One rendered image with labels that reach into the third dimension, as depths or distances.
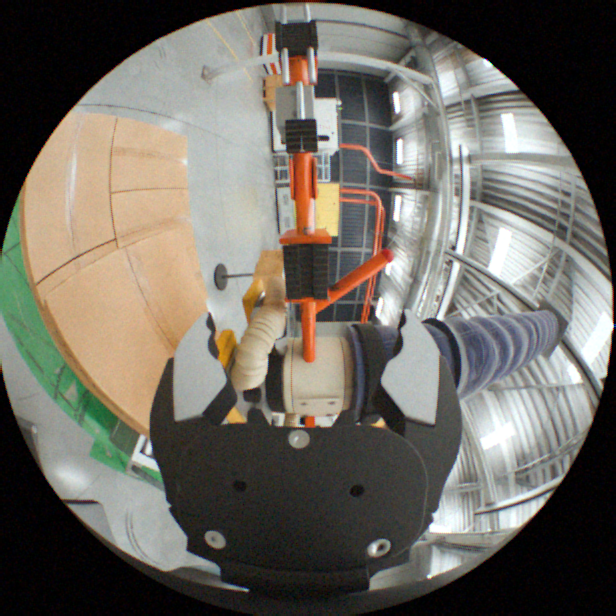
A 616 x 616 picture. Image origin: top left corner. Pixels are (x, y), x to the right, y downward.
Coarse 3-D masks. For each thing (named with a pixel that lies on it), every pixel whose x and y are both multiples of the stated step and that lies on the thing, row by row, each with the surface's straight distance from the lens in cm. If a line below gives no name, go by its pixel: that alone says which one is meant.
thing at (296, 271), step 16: (288, 240) 20; (304, 240) 20; (320, 240) 20; (288, 256) 20; (304, 256) 21; (320, 256) 20; (288, 272) 20; (304, 272) 21; (320, 272) 20; (288, 288) 21; (304, 288) 22; (320, 288) 21
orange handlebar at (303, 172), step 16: (304, 64) 31; (304, 80) 28; (304, 160) 22; (304, 176) 21; (304, 192) 21; (304, 208) 21; (304, 224) 21; (304, 304) 24; (304, 320) 26; (304, 336) 28; (304, 352) 31
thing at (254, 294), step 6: (252, 282) 42; (258, 282) 41; (252, 288) 38; (258, 288) 40; (246, 294) 36; (252, 294) 36; (258, 294) 40; (264, 294) 43; (246, 300) 35; (252, 300) 36; (258, 300) 38; (246, 306) 36; (252, 306) 36; (258, 306) 38; (246, 312) 36; (246, 318) 37
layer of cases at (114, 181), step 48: (48, 144) 92; (96, 144) 97; (144, 144) 112; (48, 192) 83; (96, 192) 88; (144, 192) 103; (48, 240) 78; (96, 240) 83; (192, 240) 127; (48, 288) 76
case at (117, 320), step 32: (128, 256) 42; (160, 256) 48; (64, 288) 36; (96, 288) 38; (128, 288) 41; (160, 288) 46; (192, 288) 55; (64, 320) 36; (96, 320) 37; (128, 320) 40; (160, 320) 45; (192, 320) 53; (64, 352) 60; (96, 352) 37; (128, 352) 40; (160, 352) 44; (96, 384) 39; (128, 384) 40; (128, 416) 44
